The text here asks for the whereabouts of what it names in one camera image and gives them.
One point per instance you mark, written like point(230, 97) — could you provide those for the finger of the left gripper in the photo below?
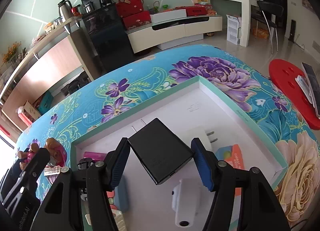
point(24, 190)
point(12, 174)

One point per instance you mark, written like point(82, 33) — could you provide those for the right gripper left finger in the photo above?
point(103, 177)

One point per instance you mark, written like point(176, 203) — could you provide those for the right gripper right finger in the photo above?
point(259, 207)

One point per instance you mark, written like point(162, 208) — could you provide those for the purple lighter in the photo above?
point(95, 156)

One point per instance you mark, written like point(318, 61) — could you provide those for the black toy car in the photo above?
point(80, 176)

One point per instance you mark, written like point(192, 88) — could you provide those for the orange blue carrot knife toy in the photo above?
point(232, 155)

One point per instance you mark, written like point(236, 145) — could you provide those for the white wrist device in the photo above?
point(186, 202)

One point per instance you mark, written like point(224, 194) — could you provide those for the black power adapter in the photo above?
point(160, 151)

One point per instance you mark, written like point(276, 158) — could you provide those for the white power adapter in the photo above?
point(206, 138)

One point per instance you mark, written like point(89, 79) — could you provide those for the white hair claw clip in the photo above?
point(119, 219)

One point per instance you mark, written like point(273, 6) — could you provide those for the small barcode card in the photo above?
point(50, 171)

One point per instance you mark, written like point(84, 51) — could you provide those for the red white paper bag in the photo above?
point(28, 114)

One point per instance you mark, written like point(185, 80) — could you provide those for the teal white box lid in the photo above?
point(193, 103)

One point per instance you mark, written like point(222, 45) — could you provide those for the wooden shelf cabinet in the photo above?
point(58, 54)

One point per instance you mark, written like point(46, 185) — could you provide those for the yellow flower bouquet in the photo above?
point(11, 51)

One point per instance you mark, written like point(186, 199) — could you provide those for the red plastic stool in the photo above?
point(283, 75)

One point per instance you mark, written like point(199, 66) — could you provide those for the black smartphone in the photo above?
point(313, 86)

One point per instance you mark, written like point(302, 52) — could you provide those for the cream tv stand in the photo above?
point(173, 32)

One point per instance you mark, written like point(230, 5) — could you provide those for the red gift box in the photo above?
point(137, 20)

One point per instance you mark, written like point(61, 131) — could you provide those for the black water dispenser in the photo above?
point(107, 33)

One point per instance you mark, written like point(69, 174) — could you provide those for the steel thermos jug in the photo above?
point(65, 12)

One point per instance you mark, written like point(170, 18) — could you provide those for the red gift bag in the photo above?
point(127, 8)

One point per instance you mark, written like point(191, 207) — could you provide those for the white flat box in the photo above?
point(168, 16)

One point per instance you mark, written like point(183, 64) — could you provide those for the white cardboard carton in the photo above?
point(233, 29)

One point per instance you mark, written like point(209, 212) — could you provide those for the black chair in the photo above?
point(267, 14)

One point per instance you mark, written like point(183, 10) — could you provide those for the white desk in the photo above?
point(239, 7)

